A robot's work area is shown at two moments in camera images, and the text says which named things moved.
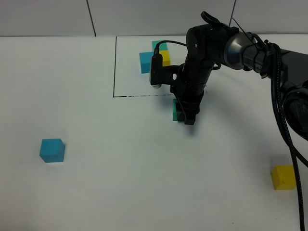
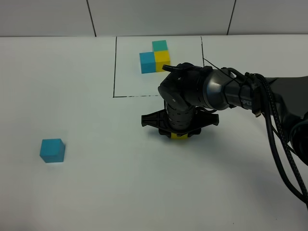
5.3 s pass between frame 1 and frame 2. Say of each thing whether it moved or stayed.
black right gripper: moved
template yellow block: stayed
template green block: stayed
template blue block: stayed
